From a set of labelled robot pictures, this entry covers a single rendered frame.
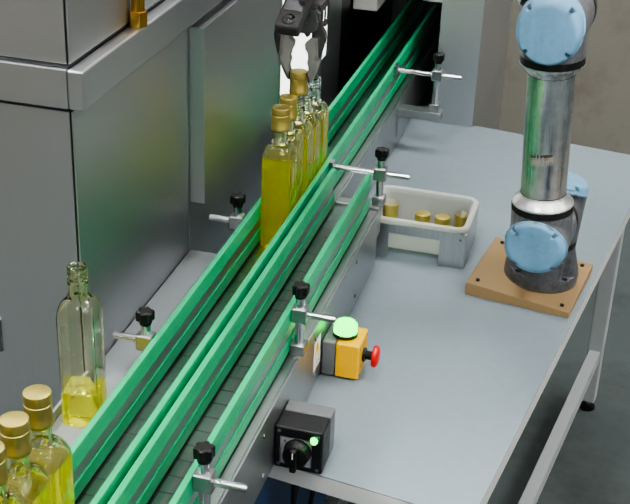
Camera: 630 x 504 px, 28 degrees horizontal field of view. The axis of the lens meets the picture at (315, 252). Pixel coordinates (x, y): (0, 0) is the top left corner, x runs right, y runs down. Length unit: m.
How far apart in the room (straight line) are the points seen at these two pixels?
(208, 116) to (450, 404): 0.68
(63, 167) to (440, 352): 0.85
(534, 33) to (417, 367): 0.63
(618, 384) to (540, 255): 1.43
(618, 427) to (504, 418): 1.40
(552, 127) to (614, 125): 2.70
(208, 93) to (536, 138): 0.60
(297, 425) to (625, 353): 2.06
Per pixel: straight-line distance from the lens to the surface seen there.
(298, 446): 1.99
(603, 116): 4.99
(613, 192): 3.12
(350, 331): 2.23
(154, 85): 2.12
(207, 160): 2.34
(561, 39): 2.21
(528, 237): 2.37
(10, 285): 2.02
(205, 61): 2.26
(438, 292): 2.57
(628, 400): 3.71
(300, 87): 2.41
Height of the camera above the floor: 1.99
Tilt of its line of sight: 27 degrees down
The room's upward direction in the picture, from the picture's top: 2 degrees clockwise
